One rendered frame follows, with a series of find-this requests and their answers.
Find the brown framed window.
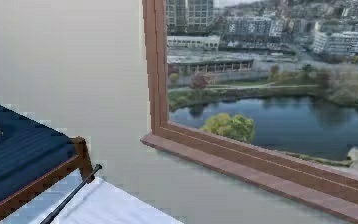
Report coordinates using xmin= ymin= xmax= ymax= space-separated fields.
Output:
xmin=140 ymin=0 xmax=358 ymax=224

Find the white flat table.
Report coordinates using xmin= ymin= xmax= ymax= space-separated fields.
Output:
xmin=28 ymin=176 xmax=185 ymax=224

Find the thin black rod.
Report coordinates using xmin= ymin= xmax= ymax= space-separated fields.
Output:
xmin=39 ymin=163 xmax=103 ymax=224

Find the blue bed with wooden frame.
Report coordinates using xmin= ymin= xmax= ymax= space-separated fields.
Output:
xmin=0 ymin=98 xmax=94 ymax=224

